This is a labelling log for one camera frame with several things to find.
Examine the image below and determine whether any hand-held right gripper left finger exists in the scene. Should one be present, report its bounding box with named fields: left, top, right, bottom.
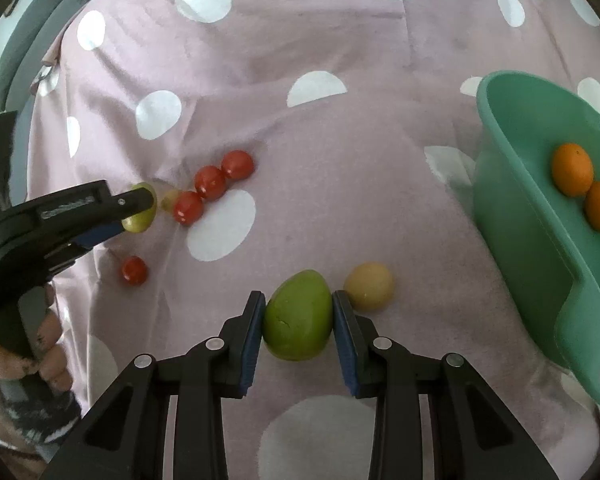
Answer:
left=40, top=290, right=267, bottom=480

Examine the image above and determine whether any large green mango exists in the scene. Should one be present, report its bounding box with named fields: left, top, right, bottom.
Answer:
left=262, top=269, right=333, bottom=362

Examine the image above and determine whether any red cherry tomato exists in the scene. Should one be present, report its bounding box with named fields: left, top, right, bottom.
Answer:
left=194, top=165, right=227, bottom=200
left=121, top=255, right=148, bottom=286
left=221, top=150, right=255, bottom=180
left=173, top=191, right=204, bottom=225

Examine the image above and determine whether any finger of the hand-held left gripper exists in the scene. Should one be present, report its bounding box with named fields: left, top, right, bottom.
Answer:
left=0, top=181, right=158, bottom=262
left=30, top=222, right=124, bottom=282

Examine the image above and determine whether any grey sofa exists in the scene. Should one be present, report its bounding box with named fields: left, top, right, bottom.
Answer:
left=0, top=0, right=103, bottom=116

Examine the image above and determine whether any green plastic basin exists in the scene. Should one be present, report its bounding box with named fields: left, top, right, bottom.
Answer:
left=472, top=71, right=600, bottom=411

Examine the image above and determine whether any pink polka dot blanket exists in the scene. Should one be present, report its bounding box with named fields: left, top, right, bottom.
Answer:
left=25, top=0, right=600, bottom=480

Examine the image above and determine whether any person's left hand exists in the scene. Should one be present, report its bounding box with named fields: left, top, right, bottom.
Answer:
left=0, top=312, right=76, bottom=396

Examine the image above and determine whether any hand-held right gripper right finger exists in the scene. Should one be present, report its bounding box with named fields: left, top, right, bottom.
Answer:
left=331, top=289, right=563, bottom=480

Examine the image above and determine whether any tan round fruit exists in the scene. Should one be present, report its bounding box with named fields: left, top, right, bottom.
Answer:
left=343, top=261, right=396, bottom=312

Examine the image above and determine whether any small yellow-green fruit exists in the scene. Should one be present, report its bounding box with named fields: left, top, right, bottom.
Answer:
left=121, top=182, right=158, bottom=233

